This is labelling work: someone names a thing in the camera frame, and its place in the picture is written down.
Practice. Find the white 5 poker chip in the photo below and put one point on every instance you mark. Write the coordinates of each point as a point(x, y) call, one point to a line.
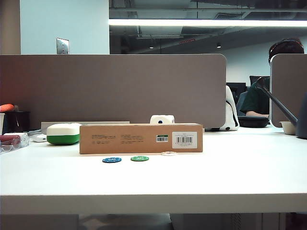
point(168, 153)

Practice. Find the long brown cardboard box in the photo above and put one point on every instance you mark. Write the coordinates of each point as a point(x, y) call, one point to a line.
point(141, 139)

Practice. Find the green 20 poker chip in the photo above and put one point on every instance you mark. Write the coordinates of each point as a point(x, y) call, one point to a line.
point(139, 158)

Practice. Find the blue 50 poker chip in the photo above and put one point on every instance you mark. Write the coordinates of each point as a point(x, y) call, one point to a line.
point(111, 160)

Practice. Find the white poker chip stack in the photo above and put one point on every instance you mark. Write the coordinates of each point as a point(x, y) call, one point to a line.
point(23, 137)

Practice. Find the clear acrylic chip tray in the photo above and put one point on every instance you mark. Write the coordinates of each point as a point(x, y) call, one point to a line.
point(14, 146)

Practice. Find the red poker chip stack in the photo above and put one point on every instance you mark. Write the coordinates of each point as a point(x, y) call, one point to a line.
point(9, 139)

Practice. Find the white cube device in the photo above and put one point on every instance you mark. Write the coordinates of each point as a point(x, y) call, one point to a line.
point(163, 119)

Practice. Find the grey fabric desk partition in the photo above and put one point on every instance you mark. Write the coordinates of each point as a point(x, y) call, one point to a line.
point(112, 88)
point(287, 91)

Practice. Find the white black plush toy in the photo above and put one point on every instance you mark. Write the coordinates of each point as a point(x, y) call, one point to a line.
point(231, 115)

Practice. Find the black computer monitor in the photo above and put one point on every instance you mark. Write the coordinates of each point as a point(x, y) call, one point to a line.
point(237, 89)

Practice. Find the green and white case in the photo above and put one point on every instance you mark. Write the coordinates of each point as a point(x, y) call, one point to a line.
point(62, 134)

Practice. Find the black bowl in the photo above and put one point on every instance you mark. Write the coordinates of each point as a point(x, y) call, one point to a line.
point(253, 121)

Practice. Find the person in green shirt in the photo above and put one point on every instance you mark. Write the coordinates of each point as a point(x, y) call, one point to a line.
point(254, 100)

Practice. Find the long ceiling light strip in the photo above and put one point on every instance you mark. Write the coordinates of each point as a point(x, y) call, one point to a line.
point(206, 22)

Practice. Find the black office chair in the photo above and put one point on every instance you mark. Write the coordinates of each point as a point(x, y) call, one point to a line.
point(254, 80)

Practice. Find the white earbuds case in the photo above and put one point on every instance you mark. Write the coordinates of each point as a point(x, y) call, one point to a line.
point(39, 138)

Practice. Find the black mesh pen holder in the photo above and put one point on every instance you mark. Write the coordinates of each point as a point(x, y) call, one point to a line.
point(19, 122)

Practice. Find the white paper bowl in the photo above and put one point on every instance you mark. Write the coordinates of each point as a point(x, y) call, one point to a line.
point(287, 128)

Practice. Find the dark grey watering can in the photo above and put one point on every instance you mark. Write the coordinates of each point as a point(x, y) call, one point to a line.
point(302, 119)

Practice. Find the metal wall plate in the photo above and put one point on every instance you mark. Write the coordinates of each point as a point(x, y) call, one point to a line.
point(62, 46)

